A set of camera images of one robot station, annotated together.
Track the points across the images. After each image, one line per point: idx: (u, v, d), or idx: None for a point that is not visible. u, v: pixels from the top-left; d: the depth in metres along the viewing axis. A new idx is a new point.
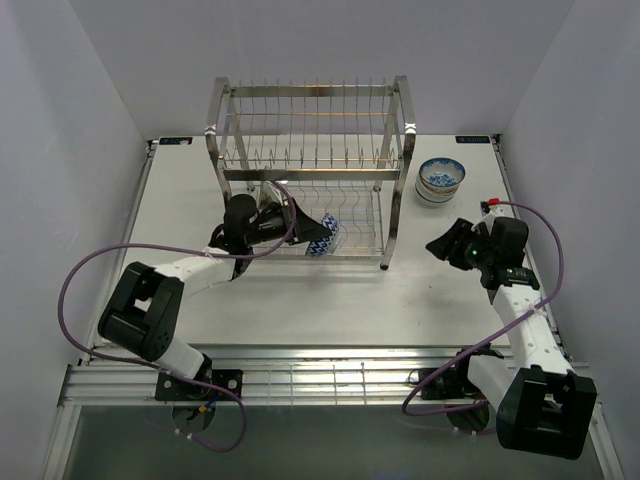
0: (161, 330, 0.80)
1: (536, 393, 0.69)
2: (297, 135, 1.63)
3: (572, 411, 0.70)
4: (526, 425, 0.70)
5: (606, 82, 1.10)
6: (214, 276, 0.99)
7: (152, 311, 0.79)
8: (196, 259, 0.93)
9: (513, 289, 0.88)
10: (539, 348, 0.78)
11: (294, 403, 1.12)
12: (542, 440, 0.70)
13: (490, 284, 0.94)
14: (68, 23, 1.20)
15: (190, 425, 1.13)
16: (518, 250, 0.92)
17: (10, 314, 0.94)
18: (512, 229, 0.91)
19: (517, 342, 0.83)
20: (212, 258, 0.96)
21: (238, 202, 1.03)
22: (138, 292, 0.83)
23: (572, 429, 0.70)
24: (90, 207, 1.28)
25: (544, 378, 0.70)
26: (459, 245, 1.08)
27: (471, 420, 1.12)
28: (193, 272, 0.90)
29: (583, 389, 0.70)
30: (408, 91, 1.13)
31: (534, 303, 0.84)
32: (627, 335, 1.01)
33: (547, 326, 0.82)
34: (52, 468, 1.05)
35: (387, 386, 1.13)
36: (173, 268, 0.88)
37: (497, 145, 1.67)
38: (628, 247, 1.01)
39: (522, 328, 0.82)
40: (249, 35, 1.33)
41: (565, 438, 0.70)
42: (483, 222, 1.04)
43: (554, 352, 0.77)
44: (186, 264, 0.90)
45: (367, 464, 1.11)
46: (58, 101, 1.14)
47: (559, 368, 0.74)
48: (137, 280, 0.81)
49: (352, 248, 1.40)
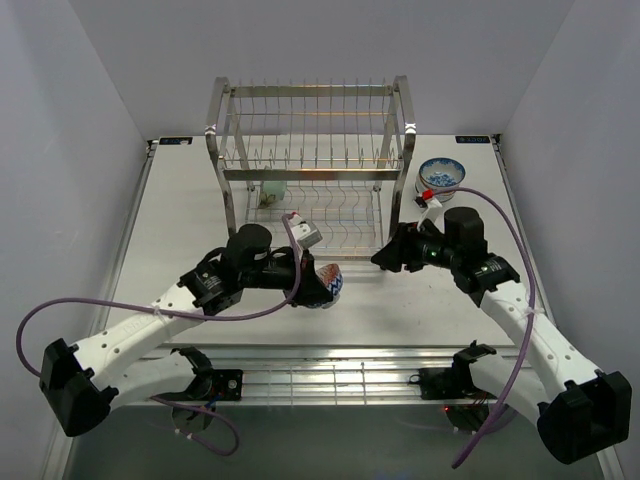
0: (74, 423, 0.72)
1: (583, 409, 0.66)
2: (297, 135, 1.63)
3: (610, 404, 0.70)
4: (582, 441, 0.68)
5: (606, 83, 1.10)
6: (171, 333, 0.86)
7: (65, 403, 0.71)
8: (135, 327, 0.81)
9: (500, 291, 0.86)
10: (559, 357, 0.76)
11: (294, 403, 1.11)
12: (597, 443, 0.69)
13: (470, 288, 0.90)
14: (67, 23, 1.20)
15: (190, 425, 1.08)
16: (480, 243, 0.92)
17: (12, 314, 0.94)
18: (468, 225, 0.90)
19: (533, 354, 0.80)
20: (161, 319, 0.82)
21: (253, 229, 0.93)
22: (66, 369, 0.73)
23: (616, 421, 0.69)
24: (90, 207, 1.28)
25: (584, 395, 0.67)
26: (413, 248, 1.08)
27: (472, 420, 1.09)
28: (124, 351, 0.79)
29: (618, 385, 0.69)
30: (408, 91, 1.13)
31: (528, 303, 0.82)
32: (627, 335, 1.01)
33: (553, 326, 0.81)
34: (51, 469, 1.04)
35: (387, 387, 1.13)
36: (99, 348, 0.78)
37: (497, 144, 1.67)
38: (628, 246, 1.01)
39: (534, 339, 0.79)
40: (248, 35, 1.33)
41: (615, 430, 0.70)
42: (426, 219, 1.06)
43: (574, 356, 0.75)
44: (117, 341, 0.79)
45: (367, 466, 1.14)
46: (60, 104, 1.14)
47: (587, 374, 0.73)
48: (56, 361, 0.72)
49: (351, 247, 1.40)
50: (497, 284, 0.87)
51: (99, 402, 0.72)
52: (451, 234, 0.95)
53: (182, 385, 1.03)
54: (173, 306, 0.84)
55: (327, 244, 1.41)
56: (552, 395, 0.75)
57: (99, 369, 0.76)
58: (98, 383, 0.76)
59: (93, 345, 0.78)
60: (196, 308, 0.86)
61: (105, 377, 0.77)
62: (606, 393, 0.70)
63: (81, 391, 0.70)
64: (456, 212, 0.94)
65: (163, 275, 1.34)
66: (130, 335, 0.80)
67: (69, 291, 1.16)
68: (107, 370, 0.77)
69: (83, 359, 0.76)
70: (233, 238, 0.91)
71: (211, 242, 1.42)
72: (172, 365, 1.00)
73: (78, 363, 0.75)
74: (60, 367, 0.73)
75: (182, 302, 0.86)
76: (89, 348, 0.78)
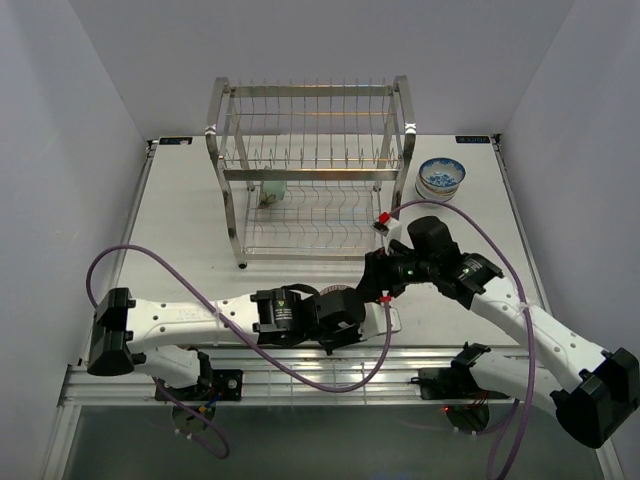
0: (93, 370, 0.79)
1: (602, 396, 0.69)
2: (297, 135, 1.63)
3: (622, 381, 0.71)
4: (604, 425, 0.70)
5: (606, 83, 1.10)
6: (218, 338, 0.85)
7: (96, 348, 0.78)
8: (190, 316, 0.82)
9: (489, 291, 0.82)
10: (566, 347, 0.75)
11: (295, 403, 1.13)
12: (617, 418, 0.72)
13: (458, 293, 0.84)
14: (68, 24, 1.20)
15: (190, 425, 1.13)
16: (451, 246, 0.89)
17: (13, 313, 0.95)
18: (434, 231, 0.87)
19: (537, 348, 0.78)
20: (216, 323, 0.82)
21: (351, 297, 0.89)
22: (114, 318, 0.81)
23: (631, 393, 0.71)
24: (90, 207, 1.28)
25: (598, 384, 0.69)
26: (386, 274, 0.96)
27: (471, 420, 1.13)
28: (167, 331, 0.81)
29: (625, 362, 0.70)
30: (408, 91, 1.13)
31: (520, 298, 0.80)
32: (626, 335, 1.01)
33: (547, 314, 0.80)
34: (52, 467, 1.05)
35: (387, 386, 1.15)
36: (149, 318, 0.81)
37: (497, 144, 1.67)
38: (628, 247, 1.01)
39: (536, 334, 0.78)
40: (248, 35, 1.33)
41: (631, 402, 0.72)
42: (392, 237, 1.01)
43: (578, 342, 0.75)
44: (167, 319, 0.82)
45: (367, 465, 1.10)
46: (58, 104, 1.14)
47: (596, 359, 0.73)
48: (111, 307, 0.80)
49: (351, 247, 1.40)
50: (483, 283, 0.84)
51: (115, 364, 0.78)
52: (418, 246, 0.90)
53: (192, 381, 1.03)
54: (234, 317, 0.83)
55: (327, 244, 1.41)
56: (567, 385, 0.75)
57: (139, 337, 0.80)
58: (131, 348, 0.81)
59: (147, 310, 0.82)
60: (252, 332, 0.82)
61: (140, 345, 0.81)
62: (617, 372, 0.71)
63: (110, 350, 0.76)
64: (416, 222, 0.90)
65: (163, 275, 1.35)
66: (180, 322, 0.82)
67: (69, 291, 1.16)
68: (144, 341, 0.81)
69: (132, 318, 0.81)
70: (333, 295, 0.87)
71: (211, 242, 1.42)
72: (186, 362, 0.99)
73: (127, 318, 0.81)
74: (112, 314, 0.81)
75: (243, 317, 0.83)
76: (143, 311, 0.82)
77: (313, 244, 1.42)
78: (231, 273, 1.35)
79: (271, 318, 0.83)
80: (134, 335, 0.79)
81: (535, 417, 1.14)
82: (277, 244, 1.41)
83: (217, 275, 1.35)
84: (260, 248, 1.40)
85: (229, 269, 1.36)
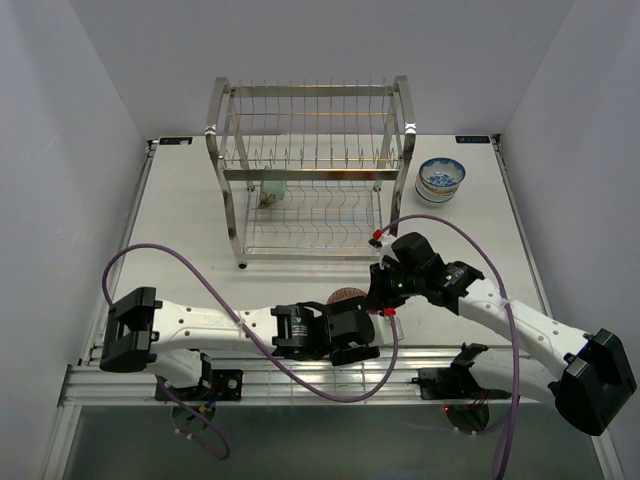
0: (109, 365, 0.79)
1: (589, 376, 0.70)
2: (297, 135, 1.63)
3: (609, 361, 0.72)
4: (599, 405, 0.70)
5: (606, 83, 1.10)
6: (236, 346, 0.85)
7: (117, 344, 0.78)
8: (215, 323, 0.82)
9: (471, 293, 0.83)
10: (549, 335, 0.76)
11: (294, 403, 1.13)
12: (613, 400, 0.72)
13: (445, 300, 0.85)
14: (69, 23, 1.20)
15: (190, 425, 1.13)
16: (434, 256, 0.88)
17: (13, 313, 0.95)
18: (415, 245, 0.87)
19: (523, 340, 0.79)
20: (238, 333, 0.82)
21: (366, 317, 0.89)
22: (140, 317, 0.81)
23: (621, 374, 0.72)
24: (90, 207, 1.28)
25: (585, 364, 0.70)
26: (378, 289, 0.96)
27: (471, 419, 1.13)
28: (192, 335, 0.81)
29: (607, 341, 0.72)
30: (408, 91, 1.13)
31: (501, 294, 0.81)
32: (627, 335, 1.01)
33: (526, 306, 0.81)
34: (52, 467, 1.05)
35: (387, 386, 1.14)
36: (175, 320, 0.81)
37: (497, 144, 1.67)
38: (628, 246, 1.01)
39: (518, 326, 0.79)
40: (248, 34, 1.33)
41: (623, 383, 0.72)
42: (386, 254, 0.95)
43: (561, 329, 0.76)
44: (193, 324, 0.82)
45: (367, 465, 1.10)
46: (59, 103, 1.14)
47: (580, 343, 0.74)
48: (138, 305, 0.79)
49: (351, 248, 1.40)
50: (466, 286, 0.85)
51: (136, 362, 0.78)
52: (402, 261, 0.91)
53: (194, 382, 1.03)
54: (255, 329, 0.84)
55: (327, 244, 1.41)
56: (556, 373, 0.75)
57: (164, 338, 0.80)
58: (154, 348, 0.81)
59: (173, 312, 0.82)
60: (271, 346, 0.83)
61: (164, 346, 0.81)
62: (601, 353, 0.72)
63: (136, 349, 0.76)
64: (398, 237, 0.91)
65: (163, 274, 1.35)
66: (206, 328, 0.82)
67: (69, 291, 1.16)
68: (168, 343, 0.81)
69: (159, 319, 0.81)
70: (348, 314, 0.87)
71: (211, 242, 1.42)
72: (191, 363, 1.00)
73: (152, 319, 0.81)
74: (136, 311, 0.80)
75: (263, 329, 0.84)
76: (169, 313, 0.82)
77: (313, 244, 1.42)
78: (231, 273, 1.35)
79: (286, 334, 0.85)
80: (160, 337, 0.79)
81: (534, 417, 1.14)
82: (277, 244, 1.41)
83: (217, 275, 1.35)
84: (260, 248, 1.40)
85: (229, 269, 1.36)
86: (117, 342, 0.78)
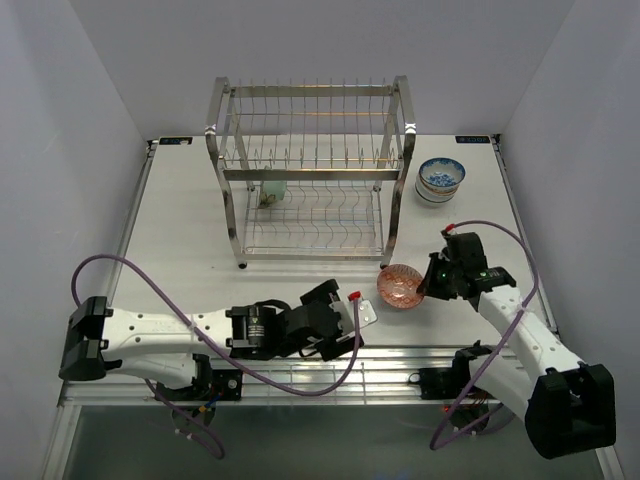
0: (66, 377, 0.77)
1: (564, 396, 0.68)
2: (297, 135, 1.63)
3: (595, 398, 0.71)
4: (560, 428, 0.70)
5: (607, 83, 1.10)
6: (193, 350, 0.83)
7: (71, 354, 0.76)
8: (166, 327, 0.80)
9: (494, 293, 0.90)
10: (545, 348, 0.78)
11: (294, 403, 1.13)
12: (579, 435, 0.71)
13: (470, 292, 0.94)
14: (68, 23, 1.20)
15: (190, 425, 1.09)
16: (479, 256, 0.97)
17: (13, 313, 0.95)
18: (465, 240, 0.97)
19: (518, 346, 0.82)
20: (190, 336, 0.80)
21: (320, 309, 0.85)
22: (93, 325, 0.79)
23: (602, 417, 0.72)
24: (90, 207, 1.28)
25: (565, 383, 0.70)
26: (432, 275, 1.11)
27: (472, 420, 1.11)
28: (143, 341, 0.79)
29: (600, 377, 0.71)
30: (408, 91, 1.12)
31: (520, 303, 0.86)
32: (628, 335, 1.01)
33: (538, 321, 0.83)
34: (52, 468, 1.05)
35: (387, 386, 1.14)
36: (125, 327, 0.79)
37: (497, 144, 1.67)
38: (628, 247, 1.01)
39: (520, 331, 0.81)
40: (248, 34, 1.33)
41: (600, 426, 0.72)
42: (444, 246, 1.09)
43: (559, 349, 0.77)
44: (143, 330, 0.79)
45: (367, 465, 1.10)
46: (59, 103, 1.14)
47: (570, 365, 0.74)
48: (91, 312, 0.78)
49: (351, 248, 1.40)
50: (492, 287, 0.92)
51: (89, 370, 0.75)
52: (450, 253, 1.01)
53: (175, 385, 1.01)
54: (208, 331, 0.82)
55: (327, 244, 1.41)
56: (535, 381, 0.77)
57: (114, 346, 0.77)
58: (106, 356, 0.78)
59: (124, 319, 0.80)
60: (226, 348, 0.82)
61: (115, 353, 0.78)
62: (591, 387, 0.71)
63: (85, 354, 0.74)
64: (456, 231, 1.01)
65: (162, 275, 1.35)
66: (156, 333, 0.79)
67: (69, 291, 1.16)
68: (119, 350, 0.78)
69: (110, 326, 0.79)
70: (299, 309, 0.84)
71: (211, 242, 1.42)
72: (179, 364, 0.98)
73: (104, 327, 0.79)
74: (90, 321, 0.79)
75: (219, 330, 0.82)
76: (119, 320, 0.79)
77: (313, 244, 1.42)
78: (231, 273, 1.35)
79: (244, 334, 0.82)
80: (109, 343, 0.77)
81: None
82: (276, 244, 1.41)
83: (217, 275, 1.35)
84: (260, 249, 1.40)
85: (228, 269, 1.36)
86: (72, 352, 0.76)
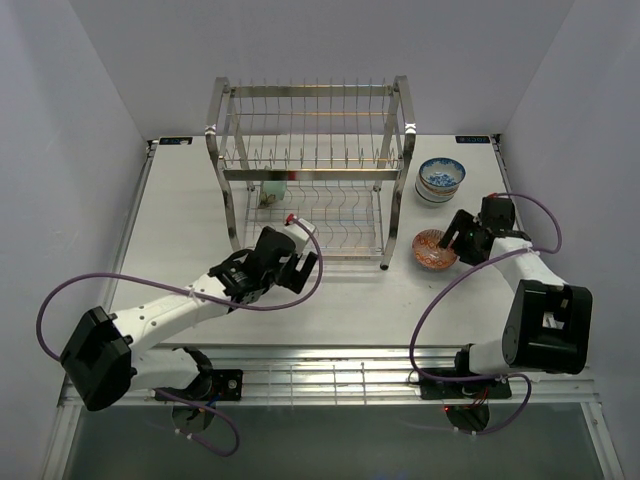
0: (99, 395, 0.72)
1: (536, 299, 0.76)
2: (297, 135, 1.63)
3: (572, 318, 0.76)
4: (531, 333, 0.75)
5: (606, 83, 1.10)
6: (197, 318, 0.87)
7: (96, 370, 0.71)
8: (172, 305, 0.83)
9: (507, 239, 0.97)
10: (535, 271, 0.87)
11: (294, 403, 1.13)
12: (549, 350, 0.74)
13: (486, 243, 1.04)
14: (68, 22, 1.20)
15: (190, 425, 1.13)
16: (505, 217, 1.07)
17: (13, 313, 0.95)
18: (495, 201, 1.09)
19: (514, 270, 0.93)
20: (194, 301, 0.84)
21: (280, 236, 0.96)
22: (101, 337, 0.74)
23: (576, 339, 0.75)
24: (90, 207, 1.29)
25: (543, 288, 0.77)
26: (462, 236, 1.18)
27: (472, 420, 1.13)
28: (160, 323, 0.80)
29: (579, 294, 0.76)
30: (408, 91, 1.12)
31: (528, 243, 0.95)
32: (629, 334, 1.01)
33: (540, 261, 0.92)
34: (52, 468, 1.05)
35: (387, 386, 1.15)
36: (136, 318, 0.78)
37: (497, 144, 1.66)
38: (627, 246, 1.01)
39: (518, 259, 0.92)
40: (248, 35, 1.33)
41: (573, 347, 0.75)
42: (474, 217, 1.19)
43: (547, 273, 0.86)
44: (154, 314, 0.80)
45: (367, 465, 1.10)
46: (59, 100, 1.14)
47: (555, 281, 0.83)
48: (92, 331, 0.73)
49: (351, 248, 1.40)
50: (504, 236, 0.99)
51: (118, 383, 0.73)
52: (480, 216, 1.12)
53: (180, 384, 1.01)
54: (206, 292, 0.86)
55: (327, 244, 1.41)
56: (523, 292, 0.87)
57: (138, 338, 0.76)
58: (133, 353, 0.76)
59: (130, 313, 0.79)
60: (226, 297, 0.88)
61: (140, 347, 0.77)
62: (570, 307, 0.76)
63: (117, 357, 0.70)
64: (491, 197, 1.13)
65: (162, 275, 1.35)
66: (166, 311, 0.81)
67: (69, 291, 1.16)
68: (141, 341, 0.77)
69: (122, 326, 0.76)
70: (262, 243, 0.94)
71: (211, 242, 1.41)
72: (179, 359, 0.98)
73: (118, 329, 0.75)
74: (95, 335, 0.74)
75: (213, 288, 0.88)
76: (128, 316, 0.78)
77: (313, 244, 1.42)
78: None
79: (231, 285, 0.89)
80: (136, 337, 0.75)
81: (536, 418, 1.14)
82: None
83: None
84: None
85: None
86: (89, 377, 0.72)
